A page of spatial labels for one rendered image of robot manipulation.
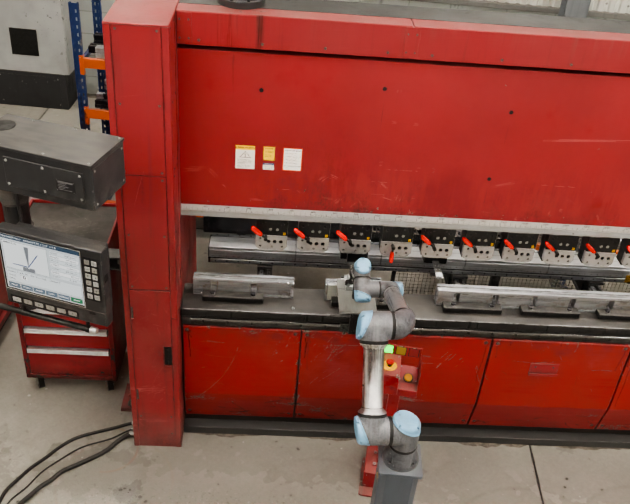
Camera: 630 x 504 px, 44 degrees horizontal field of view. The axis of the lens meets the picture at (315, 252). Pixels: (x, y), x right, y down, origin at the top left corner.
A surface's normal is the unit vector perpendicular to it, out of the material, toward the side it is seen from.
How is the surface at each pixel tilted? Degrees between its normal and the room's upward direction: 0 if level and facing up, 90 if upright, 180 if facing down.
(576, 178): 90
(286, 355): 90
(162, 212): 90
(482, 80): 90
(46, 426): 0
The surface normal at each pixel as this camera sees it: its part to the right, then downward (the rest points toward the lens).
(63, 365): 0.02, 0.56
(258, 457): 0.07, -0.83
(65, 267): -0.29, 0.52
